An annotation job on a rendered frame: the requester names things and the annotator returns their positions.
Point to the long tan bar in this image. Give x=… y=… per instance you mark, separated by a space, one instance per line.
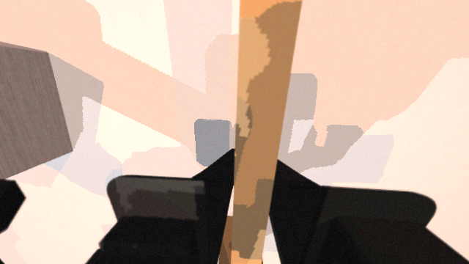
x=267 y=37

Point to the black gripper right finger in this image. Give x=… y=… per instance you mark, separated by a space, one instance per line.
x=301 y=211

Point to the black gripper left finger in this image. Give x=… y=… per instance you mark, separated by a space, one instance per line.
x=203 y=199

